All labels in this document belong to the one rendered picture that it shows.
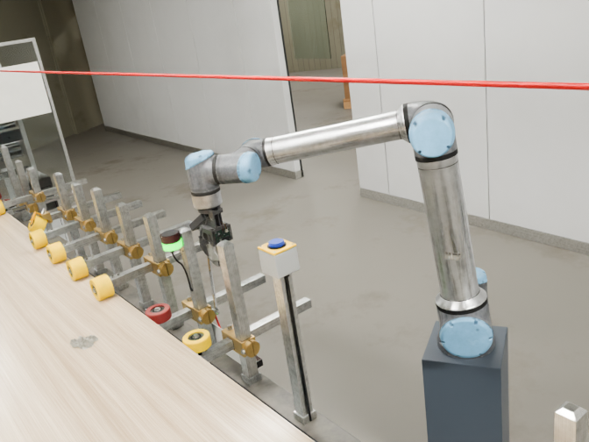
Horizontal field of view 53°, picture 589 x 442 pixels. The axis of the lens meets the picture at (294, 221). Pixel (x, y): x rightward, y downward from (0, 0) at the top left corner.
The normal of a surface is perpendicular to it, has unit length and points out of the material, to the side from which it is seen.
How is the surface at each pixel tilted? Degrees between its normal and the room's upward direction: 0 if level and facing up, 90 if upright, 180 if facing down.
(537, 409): 0
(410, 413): 0
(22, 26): 90
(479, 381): 90
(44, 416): 0
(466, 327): 95
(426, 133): 82
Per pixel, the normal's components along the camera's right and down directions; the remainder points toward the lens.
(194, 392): -0.14, -0.92
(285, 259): 0.62, 0.20
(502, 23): -0.79, 0.32
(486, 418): -0.39, 0.38
